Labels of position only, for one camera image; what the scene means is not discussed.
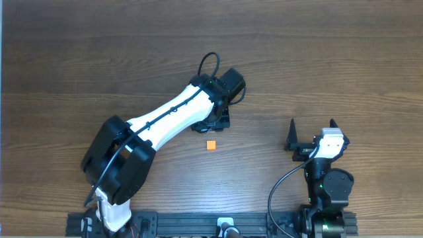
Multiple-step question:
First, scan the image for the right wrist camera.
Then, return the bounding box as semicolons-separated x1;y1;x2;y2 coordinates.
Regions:
313;127;345;159

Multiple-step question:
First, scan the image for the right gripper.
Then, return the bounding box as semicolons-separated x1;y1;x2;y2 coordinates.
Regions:
284;118;351;163

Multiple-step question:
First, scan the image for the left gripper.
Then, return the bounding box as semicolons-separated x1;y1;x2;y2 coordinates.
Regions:
190;106;231;134

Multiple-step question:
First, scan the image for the mounting rail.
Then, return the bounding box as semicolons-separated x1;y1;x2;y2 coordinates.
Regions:
65;211;360;238

